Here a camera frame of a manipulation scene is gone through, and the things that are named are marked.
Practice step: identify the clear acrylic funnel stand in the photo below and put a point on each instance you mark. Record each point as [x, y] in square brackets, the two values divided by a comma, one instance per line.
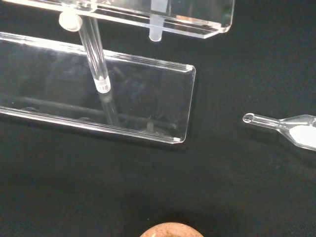
[138, 98]

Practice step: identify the black bench cloth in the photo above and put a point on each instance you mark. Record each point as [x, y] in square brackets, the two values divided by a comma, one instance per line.
[222, 185]

